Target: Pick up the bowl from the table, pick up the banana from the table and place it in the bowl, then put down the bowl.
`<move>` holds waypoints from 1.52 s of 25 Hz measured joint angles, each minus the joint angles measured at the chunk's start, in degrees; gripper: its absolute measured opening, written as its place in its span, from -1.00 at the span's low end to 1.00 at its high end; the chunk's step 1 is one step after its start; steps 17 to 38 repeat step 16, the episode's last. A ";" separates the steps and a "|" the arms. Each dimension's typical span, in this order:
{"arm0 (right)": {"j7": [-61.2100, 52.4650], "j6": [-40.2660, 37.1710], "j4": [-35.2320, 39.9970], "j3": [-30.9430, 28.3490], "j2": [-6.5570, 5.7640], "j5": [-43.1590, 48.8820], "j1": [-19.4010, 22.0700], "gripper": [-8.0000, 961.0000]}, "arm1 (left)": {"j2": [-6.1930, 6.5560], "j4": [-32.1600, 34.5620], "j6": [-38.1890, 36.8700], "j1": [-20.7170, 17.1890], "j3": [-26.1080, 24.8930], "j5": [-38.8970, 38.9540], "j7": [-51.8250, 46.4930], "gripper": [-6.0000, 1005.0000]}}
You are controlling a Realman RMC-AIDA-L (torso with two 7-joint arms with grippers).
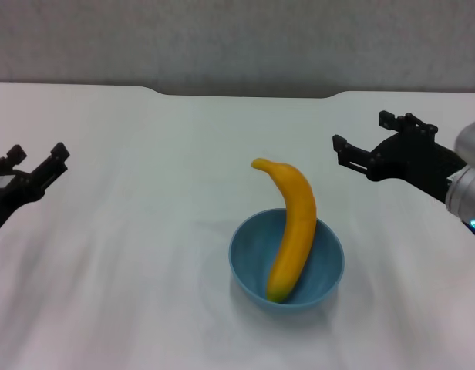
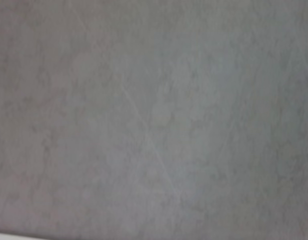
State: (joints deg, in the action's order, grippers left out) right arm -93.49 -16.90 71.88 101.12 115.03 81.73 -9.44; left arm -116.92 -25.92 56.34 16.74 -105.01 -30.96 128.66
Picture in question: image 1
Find blue bowl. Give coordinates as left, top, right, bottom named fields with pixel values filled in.
left=228, top=207, right=345, bottom=314

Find yellow banana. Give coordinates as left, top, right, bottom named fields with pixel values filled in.
left=251, top=157, right=318, bottom=304

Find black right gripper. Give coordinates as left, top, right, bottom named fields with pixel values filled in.
left=332, top=110, right=468, bottom=204

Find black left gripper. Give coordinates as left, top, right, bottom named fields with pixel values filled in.
left=0, top=142, right=71, bottom=238

